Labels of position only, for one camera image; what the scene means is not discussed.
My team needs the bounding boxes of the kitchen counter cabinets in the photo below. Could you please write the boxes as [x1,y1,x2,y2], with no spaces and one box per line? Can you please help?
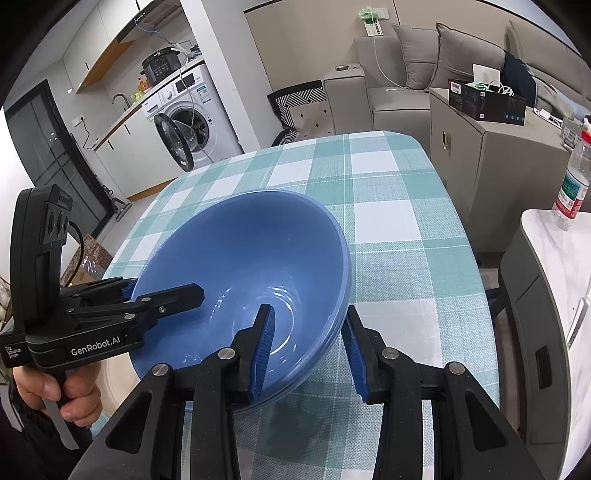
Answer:
[95,105,182,198]

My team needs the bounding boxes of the white washing machine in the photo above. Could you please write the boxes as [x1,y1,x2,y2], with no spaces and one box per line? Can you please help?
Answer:
[142,61,243,172]

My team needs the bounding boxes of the black storage box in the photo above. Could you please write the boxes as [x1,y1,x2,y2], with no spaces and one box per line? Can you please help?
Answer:
[448,80,526,126]

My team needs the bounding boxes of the folded patterned chair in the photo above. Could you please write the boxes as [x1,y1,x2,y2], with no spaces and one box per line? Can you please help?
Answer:
[267,80,335,146]

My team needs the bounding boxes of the white box on cabinet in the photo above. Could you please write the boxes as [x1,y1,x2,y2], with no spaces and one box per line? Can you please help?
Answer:
[473,64,501,84]

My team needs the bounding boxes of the grey cushion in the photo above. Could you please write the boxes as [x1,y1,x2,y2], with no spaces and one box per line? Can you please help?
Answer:
[428,22,506,88]
[394,25,439,90]

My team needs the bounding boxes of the plastic water bottle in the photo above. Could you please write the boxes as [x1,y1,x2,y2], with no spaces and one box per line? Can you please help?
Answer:
[552,128,590,230]

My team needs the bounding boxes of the large blue bowl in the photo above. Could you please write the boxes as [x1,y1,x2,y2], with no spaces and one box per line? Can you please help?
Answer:
[130,190,352,406]

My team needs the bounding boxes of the grey sofa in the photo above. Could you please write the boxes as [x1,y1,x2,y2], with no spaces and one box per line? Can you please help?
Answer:
[322,20,590,146]

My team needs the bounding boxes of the teal checked tablecloth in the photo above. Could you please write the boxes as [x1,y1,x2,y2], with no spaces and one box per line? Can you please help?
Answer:
[99,132,500,479]

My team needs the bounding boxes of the grey cushion right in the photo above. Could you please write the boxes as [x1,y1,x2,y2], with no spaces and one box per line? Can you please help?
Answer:
[428,22,506,88]

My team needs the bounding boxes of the grey cushion left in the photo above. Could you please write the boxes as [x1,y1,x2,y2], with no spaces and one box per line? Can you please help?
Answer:
[394,25,439,90]

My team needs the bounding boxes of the black pressure cooker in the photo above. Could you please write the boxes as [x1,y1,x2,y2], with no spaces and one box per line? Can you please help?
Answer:
[141,47,181,87]

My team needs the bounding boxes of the cardboard box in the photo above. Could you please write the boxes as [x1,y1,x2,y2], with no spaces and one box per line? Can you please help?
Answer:
[60,234,113,287]

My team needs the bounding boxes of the beige plate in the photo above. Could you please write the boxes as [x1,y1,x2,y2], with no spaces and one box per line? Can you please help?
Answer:
[97,354,139,416]

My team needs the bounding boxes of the range hood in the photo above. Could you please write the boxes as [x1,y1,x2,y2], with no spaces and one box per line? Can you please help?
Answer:
[116,0,181,44]

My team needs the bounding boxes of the wall socket with charger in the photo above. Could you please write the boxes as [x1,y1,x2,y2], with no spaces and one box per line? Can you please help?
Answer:
[358,6,390,37]

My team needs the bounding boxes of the person's left hand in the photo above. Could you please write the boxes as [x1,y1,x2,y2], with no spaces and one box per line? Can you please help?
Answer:
[12,363,103,427]

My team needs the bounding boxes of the white marble side table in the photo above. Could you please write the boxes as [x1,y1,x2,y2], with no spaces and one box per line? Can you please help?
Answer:
[499,210,590,479]

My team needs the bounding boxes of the grey bedside cabinet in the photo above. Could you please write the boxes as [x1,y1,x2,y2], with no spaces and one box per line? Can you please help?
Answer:
[429,88,570,254]

